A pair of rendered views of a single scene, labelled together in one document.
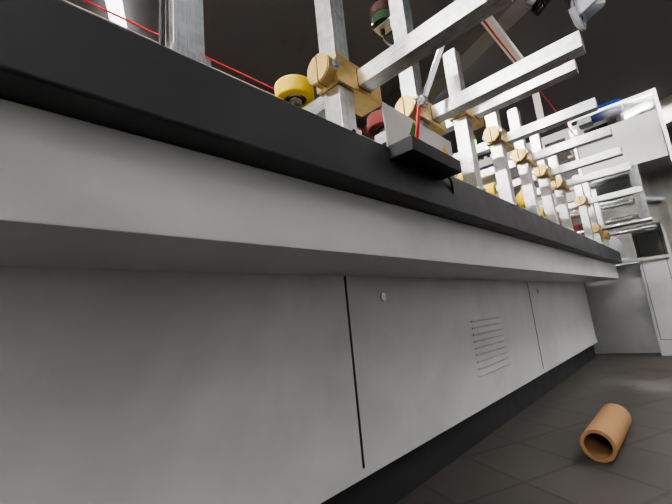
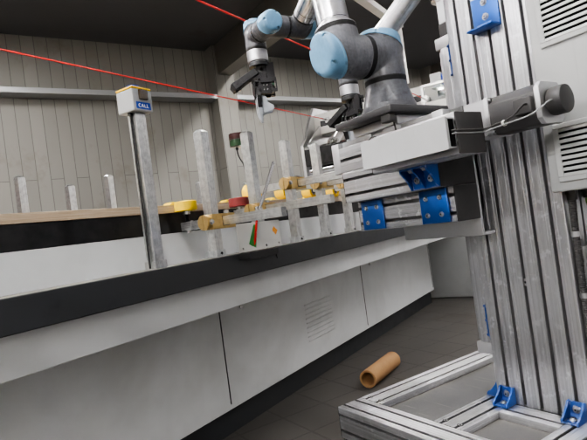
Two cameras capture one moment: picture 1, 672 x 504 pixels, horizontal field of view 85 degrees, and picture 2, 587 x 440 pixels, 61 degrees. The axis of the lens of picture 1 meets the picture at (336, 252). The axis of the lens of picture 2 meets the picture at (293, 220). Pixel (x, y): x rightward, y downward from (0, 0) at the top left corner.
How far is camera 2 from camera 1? 1.18 m
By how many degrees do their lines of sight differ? 14
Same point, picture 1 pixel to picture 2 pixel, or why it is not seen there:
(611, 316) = (447, 265)
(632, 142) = not seen: hidden behind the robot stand
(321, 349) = (206, 346)
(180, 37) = (156, 255)
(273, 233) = (190, 316)
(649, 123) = not seen: hidden behind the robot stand
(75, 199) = (137, 330)
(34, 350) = (98, 370)
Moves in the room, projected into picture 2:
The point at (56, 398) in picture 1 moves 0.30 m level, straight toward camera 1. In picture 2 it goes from (107, 388) to (163, 401)
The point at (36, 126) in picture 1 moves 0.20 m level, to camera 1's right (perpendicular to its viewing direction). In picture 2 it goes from (126, 311) to (201, 299)
